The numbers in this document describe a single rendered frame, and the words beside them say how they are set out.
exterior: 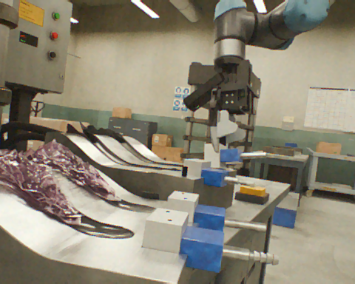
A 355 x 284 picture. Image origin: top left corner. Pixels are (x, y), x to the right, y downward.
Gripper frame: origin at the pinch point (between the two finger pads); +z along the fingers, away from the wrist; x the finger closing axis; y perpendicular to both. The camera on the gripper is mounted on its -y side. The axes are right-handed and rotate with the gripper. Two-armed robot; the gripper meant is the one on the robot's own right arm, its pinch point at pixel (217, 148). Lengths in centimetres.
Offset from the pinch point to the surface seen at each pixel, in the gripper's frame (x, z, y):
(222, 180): -11.9, 7.7, 5.2
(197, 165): -13.5, 5.1, 0.6
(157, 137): 580, -113, -354
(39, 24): 9, -51, -78
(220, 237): -36.3, 14.2, 12.9
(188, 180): -17.5, 8.1, 0.8
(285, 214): 316, 32, -23
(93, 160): -17.8, 4.6, -20.4
